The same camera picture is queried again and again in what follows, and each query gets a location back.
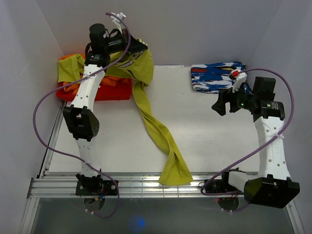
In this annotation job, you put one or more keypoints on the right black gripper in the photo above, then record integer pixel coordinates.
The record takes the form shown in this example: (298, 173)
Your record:
(224, 97)

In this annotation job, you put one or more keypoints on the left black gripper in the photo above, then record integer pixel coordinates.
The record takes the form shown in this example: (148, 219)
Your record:
(135, 47)

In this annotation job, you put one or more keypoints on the yellow-green trousers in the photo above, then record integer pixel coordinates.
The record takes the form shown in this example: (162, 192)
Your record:
(140, 68)

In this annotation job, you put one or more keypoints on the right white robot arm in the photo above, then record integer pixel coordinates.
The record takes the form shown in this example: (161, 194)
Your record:
(272, 186)

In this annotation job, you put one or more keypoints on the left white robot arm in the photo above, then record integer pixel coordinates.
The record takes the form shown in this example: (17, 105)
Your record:
(79, 116)

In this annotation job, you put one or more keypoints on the folded blue patterned trousers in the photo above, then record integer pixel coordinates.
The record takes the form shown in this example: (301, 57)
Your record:
(214, 77)

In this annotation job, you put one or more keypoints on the orange trousers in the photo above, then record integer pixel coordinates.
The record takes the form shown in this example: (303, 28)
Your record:
(70, 69)

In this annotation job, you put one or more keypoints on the red plastic bin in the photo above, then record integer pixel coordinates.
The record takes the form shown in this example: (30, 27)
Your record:
(121, 92)

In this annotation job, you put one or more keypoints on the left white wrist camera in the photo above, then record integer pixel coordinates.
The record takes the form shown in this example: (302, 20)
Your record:
(117, 19)

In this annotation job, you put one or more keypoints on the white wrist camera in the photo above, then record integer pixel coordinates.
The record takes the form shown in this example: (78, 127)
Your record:
(117, 19)
(239, 77)

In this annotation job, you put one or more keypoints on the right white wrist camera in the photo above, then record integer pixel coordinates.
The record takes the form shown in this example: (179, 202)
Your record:
(239, 77)

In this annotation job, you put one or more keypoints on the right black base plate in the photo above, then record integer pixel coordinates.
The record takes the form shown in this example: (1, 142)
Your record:
(219, 187)

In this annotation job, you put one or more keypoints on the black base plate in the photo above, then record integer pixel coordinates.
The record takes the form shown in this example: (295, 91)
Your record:
(95, 188)
(219, 187)

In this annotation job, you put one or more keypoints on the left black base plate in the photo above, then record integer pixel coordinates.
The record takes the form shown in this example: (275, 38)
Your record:
(95, 188)

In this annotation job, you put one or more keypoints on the aluminium frame rail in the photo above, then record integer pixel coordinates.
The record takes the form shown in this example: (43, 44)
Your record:
(130, 186)

